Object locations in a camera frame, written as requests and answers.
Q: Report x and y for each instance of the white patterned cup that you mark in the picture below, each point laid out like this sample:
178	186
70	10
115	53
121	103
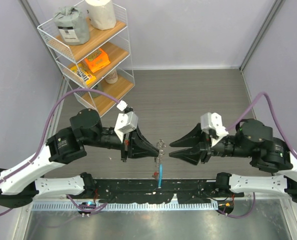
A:
112	77

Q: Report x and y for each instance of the metal key organizer blue handle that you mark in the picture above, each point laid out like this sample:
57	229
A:
161	146

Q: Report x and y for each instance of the grey green cup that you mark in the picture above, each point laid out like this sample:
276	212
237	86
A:
98	87

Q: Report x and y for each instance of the yellow candy bag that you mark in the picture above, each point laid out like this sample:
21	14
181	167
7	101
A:
83	72

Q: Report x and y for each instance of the orange snack box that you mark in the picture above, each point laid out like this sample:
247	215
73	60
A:
97	60

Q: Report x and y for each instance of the white wire wooden shelf rack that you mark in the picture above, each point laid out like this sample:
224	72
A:
90	44

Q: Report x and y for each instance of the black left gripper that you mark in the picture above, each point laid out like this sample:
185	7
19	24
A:
135	145

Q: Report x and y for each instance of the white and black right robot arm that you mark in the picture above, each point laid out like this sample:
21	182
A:
253	140

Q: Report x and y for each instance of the white paper towel roll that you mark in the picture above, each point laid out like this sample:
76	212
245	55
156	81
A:
101	14

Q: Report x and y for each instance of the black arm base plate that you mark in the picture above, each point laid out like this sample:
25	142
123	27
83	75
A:
142	191

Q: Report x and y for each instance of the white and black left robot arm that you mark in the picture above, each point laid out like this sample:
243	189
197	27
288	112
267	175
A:
20	185

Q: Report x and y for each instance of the white slotted cable duct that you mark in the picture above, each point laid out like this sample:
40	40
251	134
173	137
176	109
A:
117	207

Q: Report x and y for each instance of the grey wrapped paper roll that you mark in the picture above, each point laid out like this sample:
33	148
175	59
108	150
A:
72	25

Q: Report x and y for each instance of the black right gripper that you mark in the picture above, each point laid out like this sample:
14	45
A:
191	155

